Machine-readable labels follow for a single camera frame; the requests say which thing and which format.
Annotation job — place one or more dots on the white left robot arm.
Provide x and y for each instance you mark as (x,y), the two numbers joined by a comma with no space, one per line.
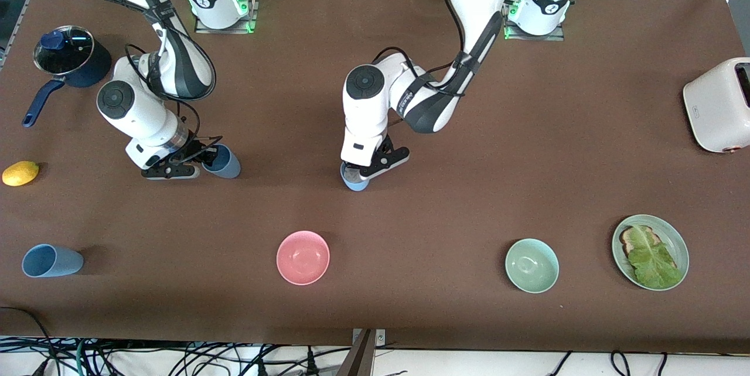
(375,109)

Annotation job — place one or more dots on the yellow lemon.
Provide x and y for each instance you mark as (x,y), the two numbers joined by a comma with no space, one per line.
(20,173)

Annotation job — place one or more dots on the grey table edge bracket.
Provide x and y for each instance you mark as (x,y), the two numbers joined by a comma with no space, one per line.
(381,337)

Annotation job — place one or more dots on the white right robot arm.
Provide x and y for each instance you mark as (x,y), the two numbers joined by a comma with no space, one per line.
(140,115)

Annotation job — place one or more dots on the mint green bowl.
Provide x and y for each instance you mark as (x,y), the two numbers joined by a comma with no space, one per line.
(532,266)

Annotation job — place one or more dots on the light blue cup with paper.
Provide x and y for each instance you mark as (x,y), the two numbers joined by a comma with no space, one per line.
(354,185)

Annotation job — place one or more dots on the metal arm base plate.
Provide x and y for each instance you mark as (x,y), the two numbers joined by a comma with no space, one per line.
(251,10)
(545,37)

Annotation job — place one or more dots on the green plate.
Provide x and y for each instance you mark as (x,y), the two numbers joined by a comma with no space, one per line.
(678,247)

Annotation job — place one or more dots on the pink bowl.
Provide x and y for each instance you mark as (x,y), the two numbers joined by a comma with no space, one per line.
(303,257)

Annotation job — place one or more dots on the dark blue cup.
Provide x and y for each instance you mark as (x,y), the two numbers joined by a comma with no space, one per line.
(229,167)

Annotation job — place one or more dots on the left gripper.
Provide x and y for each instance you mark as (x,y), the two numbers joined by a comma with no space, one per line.
(349,165)

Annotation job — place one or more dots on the toast slice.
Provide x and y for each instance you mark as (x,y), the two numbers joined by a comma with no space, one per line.
(630,238)

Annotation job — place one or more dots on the green lettuce leaf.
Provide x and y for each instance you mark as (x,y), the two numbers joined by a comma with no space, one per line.
(653,262)

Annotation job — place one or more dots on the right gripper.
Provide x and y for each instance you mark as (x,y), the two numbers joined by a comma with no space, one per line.
(195,149)

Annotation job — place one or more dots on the crumpled white paper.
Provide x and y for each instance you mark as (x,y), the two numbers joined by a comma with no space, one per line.
(351,175)

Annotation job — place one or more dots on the brown bar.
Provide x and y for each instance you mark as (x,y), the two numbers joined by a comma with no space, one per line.
(358,358)

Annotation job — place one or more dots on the dark blue saucepan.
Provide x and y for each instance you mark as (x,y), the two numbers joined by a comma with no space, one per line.
(101,62)

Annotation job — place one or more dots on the white toaster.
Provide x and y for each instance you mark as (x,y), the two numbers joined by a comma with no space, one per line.
(718,112)

